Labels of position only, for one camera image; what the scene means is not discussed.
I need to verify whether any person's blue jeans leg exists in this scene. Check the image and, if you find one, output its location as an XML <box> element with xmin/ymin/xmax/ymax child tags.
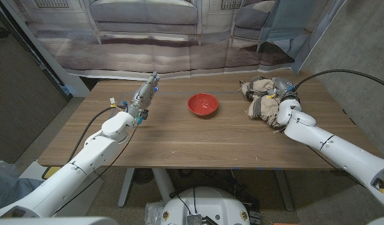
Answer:
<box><xmin>0</xmin><ymin>171</ymin><xmax>36</xmax><ymax>213</ymax></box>

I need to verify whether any white table column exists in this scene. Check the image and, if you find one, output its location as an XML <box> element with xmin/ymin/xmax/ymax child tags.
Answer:
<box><xmin>151</xmin><ymin>167</ymin><xmax>177</xmax><ymax>204</ymax></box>

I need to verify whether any clear plastic package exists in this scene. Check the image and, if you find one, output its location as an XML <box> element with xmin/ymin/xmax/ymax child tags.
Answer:
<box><xmin>144</xmin><ymin>201</ymin><xmax>165</xmax><ymax>225</ymax></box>

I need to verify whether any clear plastic bag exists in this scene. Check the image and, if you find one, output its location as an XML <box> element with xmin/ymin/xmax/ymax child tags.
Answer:
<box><xmin>0</xmin><ymin>159</ymin><xmax>22</xmax><ymax>179</ymax></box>

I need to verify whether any dark wooden door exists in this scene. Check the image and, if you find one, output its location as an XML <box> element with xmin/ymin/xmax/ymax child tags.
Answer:
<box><xmin>0</xmin><ymin>6</ymin><xmax>71</xmax><ymax>164</ymax></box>

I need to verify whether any red bowl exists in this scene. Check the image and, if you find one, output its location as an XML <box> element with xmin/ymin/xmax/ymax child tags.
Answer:
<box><xmin>187</xmin><ymin>92</ymin><xmax>220</xmax><ymax>117</ymax></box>

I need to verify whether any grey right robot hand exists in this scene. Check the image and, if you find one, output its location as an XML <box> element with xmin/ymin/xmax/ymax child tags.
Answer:
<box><xmin>268</xmin><ymin>77</ymin><xmax>301</xmax><ymax>103</ymax></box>

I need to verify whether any yellow and black floor item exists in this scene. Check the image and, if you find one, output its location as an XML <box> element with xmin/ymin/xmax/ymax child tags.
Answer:
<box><xmin>42</xmin><ymin>166</ymin><xmax>61</xmax><ymax>179</ymax></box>

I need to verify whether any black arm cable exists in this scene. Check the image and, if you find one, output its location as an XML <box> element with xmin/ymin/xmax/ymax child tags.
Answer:
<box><xmin>293</xmin><ymin>69</ymin><xmax>384</xmax><ymax>92</ymax></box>
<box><xmin>68</xmin><ymin>104</ymin><xmax>130</xmax><ymax>163</ymax></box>

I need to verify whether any white slanted table leg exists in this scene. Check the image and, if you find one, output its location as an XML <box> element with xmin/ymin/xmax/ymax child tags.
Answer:
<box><xmin>117</xmin><ymin>167</ymin><xmax>135</xmax><ymax>209</ymax></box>

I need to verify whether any printed room backdrop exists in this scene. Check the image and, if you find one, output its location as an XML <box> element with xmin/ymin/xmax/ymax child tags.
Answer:
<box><xmin>0</xmin><ymin>0</ymin><xmax>348</xmax><ymax>81</ymax></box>

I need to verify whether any beige plaid fringed scarf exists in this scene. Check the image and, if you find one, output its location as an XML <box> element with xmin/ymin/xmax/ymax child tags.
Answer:
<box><xmin>239</xmin><ymin>75</ymin><xmax>292</xmax><ymax>134</ymax></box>

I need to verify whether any grey table leg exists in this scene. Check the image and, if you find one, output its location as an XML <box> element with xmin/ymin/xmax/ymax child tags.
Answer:
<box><xmin>274</xmin><ymin>169</ymin><xmax>295</xmax><ymax>212</ymax></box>

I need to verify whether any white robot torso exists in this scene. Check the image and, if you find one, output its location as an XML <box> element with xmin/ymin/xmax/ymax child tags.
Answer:
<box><xmin>160</xmin><ymin>186</ymin><xmax>251</xmax><ymax>225</ymax></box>

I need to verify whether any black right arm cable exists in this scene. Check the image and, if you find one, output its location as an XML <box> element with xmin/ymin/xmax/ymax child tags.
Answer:
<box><xmin>293</xmin><ymin>69</ymin><xmax>384</xmax><ymax>92</ymax></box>

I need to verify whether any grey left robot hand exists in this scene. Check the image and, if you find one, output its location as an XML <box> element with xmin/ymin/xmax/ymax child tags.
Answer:
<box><xmin>126</xmin><ymin>71</ymin><xmax>160</xmax><ymax>125</ymax></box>

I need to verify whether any black round floor fan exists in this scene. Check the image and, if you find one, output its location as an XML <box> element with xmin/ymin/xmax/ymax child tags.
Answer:
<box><xmin>132</xmin><ymin>168</ymin><xmax>155</xmax><ymax>185</ymax></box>

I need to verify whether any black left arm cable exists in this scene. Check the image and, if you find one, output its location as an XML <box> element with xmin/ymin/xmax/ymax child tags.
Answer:
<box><xmin>68</xmin><ymin>104</ymin><xmax>130</xmax><ymax>163</ymax></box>

